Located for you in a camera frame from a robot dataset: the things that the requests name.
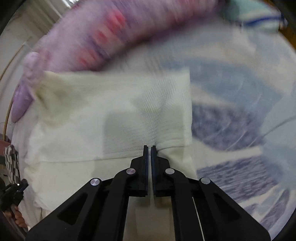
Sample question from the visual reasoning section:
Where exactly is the pale floral bed sheet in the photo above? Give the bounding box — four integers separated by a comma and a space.
10, 21, 296, 239

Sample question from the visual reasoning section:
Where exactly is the teal striped pillow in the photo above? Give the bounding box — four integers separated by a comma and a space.
222, 0, 287, 33

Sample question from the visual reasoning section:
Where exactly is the cream white knit garment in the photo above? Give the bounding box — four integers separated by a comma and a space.
24, 69, 196, 240

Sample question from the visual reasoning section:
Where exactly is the purple floral quilt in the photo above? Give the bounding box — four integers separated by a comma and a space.
11, 0, 225, 122

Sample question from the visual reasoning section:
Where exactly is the checkered black white cloth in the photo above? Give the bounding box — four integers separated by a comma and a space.
4, 145, 20, 184

